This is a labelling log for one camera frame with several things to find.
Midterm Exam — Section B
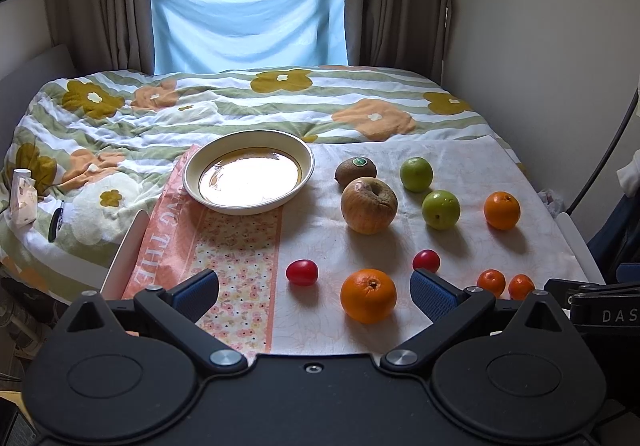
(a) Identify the small mandarin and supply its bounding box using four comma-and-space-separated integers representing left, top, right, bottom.
508, 274, 536, 301
476, 270, 506, 298

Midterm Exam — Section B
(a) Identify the red cherry tomato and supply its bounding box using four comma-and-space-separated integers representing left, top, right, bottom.
285, 259, 319, 287
412, 249, 440, 273

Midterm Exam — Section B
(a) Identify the large orange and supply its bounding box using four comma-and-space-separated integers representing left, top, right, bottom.
340, 269, 397, 325

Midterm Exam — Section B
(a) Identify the green apple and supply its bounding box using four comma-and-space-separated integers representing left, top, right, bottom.
399, 157, 434, 193
421, 191, 461, 231

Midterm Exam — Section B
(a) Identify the wrinkled yellow-brown apple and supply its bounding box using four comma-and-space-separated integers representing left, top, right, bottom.
341, 177, 398, 235

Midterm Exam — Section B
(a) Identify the pink floral tablecloth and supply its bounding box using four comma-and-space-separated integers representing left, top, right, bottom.
125, 136, 582, 356

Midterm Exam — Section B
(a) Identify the black round gadget on bed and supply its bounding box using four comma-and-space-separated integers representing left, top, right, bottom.
48, 206, 64, 243

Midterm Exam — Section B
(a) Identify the cream shallow bowl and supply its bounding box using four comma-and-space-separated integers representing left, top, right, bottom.
182, 130, 314, 215

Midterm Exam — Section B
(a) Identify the brown kiwi with sticker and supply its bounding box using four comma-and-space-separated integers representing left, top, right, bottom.
334, 156, 378, 189

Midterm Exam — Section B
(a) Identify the floral striped duvet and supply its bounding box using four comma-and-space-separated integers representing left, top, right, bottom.
0, 65, 526, 305

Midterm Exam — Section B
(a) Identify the small white lotion bottle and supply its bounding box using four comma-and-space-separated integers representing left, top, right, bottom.
10, 169, 38, 229

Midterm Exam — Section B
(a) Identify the grey bed headboard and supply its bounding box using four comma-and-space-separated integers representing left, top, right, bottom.
0, 44, 79, 156

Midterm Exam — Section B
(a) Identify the light blue window cloth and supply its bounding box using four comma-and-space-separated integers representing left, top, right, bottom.
151, 0, 347, 75

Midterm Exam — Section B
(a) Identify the black cable on wall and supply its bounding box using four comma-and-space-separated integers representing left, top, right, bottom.
566, 88, 640, 215

